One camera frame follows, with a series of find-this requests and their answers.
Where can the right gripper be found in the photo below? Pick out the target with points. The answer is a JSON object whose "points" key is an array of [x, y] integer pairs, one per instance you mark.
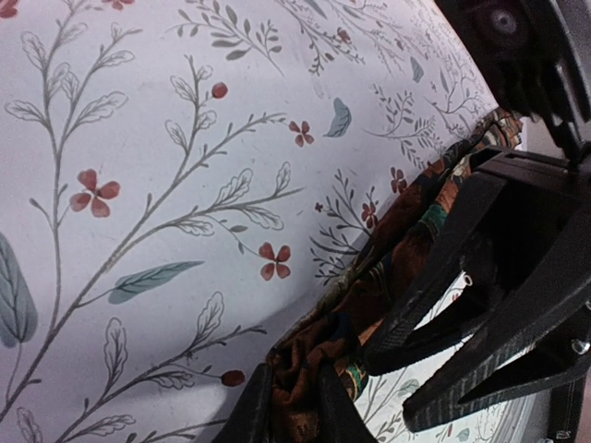
{"points": [[520, 226]]}

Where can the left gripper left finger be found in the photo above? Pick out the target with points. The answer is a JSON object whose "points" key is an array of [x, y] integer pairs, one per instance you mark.
{"points": [[249, 420]]}

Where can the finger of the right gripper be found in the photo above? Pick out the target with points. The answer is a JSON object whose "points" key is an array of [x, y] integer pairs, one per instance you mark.
{"points": [[525, 347], [425, 286]]}

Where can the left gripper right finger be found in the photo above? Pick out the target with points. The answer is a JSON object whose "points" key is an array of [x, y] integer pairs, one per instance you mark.
{"points": [[340, 421]]}

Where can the brown green patterned tie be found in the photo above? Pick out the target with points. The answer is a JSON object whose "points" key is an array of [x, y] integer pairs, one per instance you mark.
{"points": [[349, 314]]}

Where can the floral tablecloth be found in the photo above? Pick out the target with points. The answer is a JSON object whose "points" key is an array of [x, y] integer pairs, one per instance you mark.
{"points": [[182, 180]]}

